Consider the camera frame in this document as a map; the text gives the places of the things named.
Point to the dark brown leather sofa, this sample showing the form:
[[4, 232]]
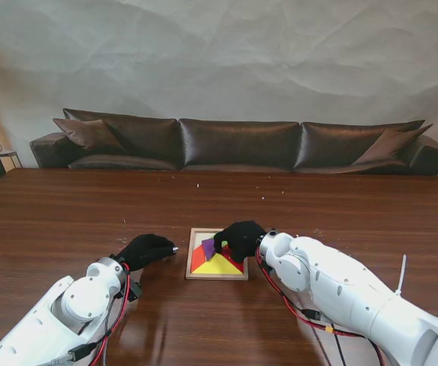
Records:
[[237, 145]]

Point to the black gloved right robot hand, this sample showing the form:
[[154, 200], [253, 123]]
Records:
[[241, 240]]

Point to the small side table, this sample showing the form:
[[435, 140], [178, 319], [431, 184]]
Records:
[[9, 153]]

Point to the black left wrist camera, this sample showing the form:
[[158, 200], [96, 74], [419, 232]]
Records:
[[135, 290]]

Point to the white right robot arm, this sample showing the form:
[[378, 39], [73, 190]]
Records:
[[348, 286]]

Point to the large yellow tangram triangle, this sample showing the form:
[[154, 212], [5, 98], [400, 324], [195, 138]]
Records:
[[218, 267]]

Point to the purple tangram triangle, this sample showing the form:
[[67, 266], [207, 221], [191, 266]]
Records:
[[208, 248]]

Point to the brown sofa cushion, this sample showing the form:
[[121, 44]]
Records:
[[89, 133], [390, 146]]

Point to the square wooden tangram tray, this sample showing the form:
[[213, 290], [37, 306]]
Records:
[[194, 244]]

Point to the orange tangram parallelogram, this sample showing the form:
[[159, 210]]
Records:
[[197, 259]]

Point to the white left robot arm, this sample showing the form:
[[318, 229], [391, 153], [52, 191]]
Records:
[[62, 316]]

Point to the large red tangram triangle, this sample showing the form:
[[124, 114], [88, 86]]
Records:
[[234, 256]]

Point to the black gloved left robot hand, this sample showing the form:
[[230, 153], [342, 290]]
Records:
[[146, 251]]

